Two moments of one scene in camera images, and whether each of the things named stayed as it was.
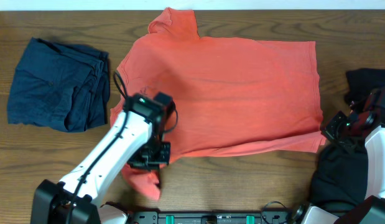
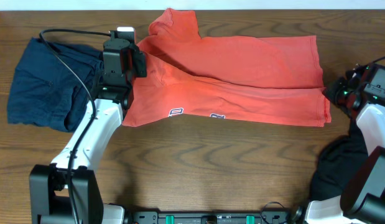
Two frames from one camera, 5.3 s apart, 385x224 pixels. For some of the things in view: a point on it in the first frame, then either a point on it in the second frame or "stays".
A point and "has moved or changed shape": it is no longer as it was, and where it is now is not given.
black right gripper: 329,130 to 330,89
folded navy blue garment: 60,85 stays
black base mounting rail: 155,217 stays
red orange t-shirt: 232,96 has moved or changed shape
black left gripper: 163,158 to 138,61
